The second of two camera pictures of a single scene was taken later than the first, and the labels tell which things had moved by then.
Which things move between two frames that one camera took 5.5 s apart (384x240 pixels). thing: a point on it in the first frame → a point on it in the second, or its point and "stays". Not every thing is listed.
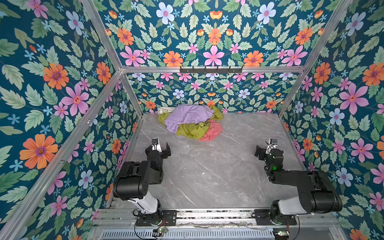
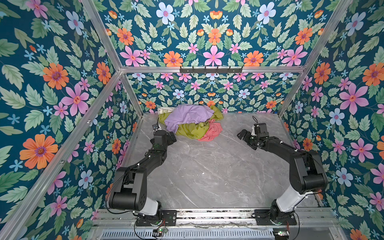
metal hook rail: (211, 70) stays
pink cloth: (215, 129) stays
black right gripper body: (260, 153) → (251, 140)
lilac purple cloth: (188, 113) stays
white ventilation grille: (189, 234) stays
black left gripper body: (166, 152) → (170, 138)
